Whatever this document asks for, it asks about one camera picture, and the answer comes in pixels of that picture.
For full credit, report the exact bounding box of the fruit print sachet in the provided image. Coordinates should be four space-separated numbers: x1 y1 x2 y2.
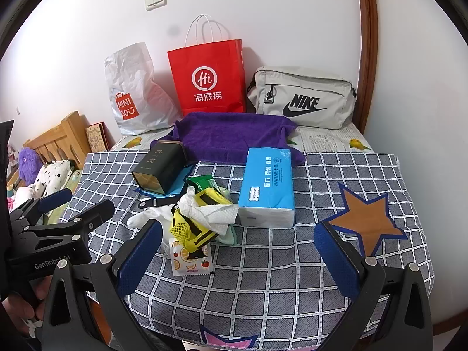
169 238 214 276

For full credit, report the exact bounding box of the yellow mesh pouch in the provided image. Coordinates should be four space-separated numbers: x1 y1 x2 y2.
169 204 218 256

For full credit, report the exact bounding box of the black watch strap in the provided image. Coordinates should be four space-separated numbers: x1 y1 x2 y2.
138 193 182 209

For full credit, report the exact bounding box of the white paper towel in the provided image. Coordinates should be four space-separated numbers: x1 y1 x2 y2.
178 186 239 235

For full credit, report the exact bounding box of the light green sock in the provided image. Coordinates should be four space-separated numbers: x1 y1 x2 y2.
216 225 237 246

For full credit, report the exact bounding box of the green wet wipe packet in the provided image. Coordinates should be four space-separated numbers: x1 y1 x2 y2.
186 175 231 200

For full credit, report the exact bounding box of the person's left hand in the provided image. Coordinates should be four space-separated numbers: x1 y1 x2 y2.
1 276 52 336

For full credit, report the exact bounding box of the black spotted white pillow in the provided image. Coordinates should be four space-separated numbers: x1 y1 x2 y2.
31 160 75 199

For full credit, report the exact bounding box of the purple plush toy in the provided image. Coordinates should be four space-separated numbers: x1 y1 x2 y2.
18 147 43 185

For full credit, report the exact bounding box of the brown patterned box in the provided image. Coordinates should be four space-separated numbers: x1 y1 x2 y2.
85 121 109 153

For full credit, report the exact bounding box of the grey checked tablecloth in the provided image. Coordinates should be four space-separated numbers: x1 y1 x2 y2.
59 150 436 351

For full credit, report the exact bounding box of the dark green tea tin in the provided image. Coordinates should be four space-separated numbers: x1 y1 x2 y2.
132 140 187 194

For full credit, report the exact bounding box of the blue tissue pack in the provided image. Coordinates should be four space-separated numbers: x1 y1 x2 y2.
238 147 295 229

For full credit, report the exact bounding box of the newspaper print bed sheet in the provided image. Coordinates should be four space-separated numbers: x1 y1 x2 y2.
111 124 373 153

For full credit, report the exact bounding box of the white Miniso plastic bag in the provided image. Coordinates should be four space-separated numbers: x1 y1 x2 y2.
104 43 181 136

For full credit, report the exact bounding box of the purple towel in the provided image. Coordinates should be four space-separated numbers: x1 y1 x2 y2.
161 112 305 166

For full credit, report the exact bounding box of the grey Nike waist bag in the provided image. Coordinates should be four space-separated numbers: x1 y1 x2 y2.
247 66 357 130

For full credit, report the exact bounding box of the red Haidilao paper bag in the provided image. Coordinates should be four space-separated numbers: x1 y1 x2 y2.
167 39 247 116

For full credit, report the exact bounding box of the brown wooden door frame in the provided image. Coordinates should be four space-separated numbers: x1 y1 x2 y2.
353 0 378 133

